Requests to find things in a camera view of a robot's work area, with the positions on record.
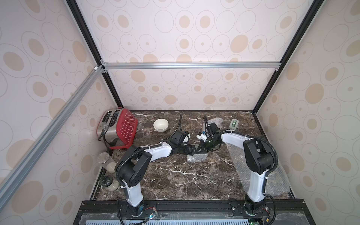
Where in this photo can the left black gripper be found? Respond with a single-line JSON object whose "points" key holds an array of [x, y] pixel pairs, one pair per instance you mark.
{"points": [[189, 151]]}

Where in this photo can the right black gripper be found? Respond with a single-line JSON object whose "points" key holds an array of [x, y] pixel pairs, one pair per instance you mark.
{"points": [[207, 142]]}

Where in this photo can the plain cream bowl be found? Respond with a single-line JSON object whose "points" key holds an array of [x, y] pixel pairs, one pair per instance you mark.
{"points": [[161, 125]]}

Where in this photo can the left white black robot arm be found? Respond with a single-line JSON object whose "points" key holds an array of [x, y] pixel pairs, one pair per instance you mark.
{"points": [[132, 167]]}

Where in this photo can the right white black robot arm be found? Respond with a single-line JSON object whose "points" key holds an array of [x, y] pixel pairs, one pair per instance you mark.
{"points": [[261, 157]]}

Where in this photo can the white green small device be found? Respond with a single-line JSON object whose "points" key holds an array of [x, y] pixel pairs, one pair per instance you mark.
{"points": [[234, 124]]}

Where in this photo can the red silver toaster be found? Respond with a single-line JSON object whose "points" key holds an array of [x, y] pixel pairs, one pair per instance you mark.
{"points": [[117, 128]]}

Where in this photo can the upper glass jar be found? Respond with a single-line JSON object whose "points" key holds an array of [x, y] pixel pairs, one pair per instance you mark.
{"points": [[106, 161]]}

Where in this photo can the glass jar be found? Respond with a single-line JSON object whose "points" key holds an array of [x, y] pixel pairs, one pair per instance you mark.
{"points": [[106, 161], [109, 183]]}

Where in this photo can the lower glass jar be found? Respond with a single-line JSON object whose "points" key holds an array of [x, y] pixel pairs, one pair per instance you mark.
{"points": [[109, 183]]}

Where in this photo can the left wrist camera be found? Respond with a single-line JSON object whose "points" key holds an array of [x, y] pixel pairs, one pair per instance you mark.
{"points": [[180, 137]]}

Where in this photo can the horizontal aluminium frame bar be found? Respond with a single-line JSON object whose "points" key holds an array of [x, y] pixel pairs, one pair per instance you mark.
{"points": [[190, 65]]}

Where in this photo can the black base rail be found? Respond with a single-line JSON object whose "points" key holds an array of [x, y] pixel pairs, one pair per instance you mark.
{"points": [[194, 212]]}

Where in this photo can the diagonal aluminium frame bar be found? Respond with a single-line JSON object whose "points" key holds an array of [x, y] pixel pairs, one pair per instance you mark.
{"points": [[28, 161]]}

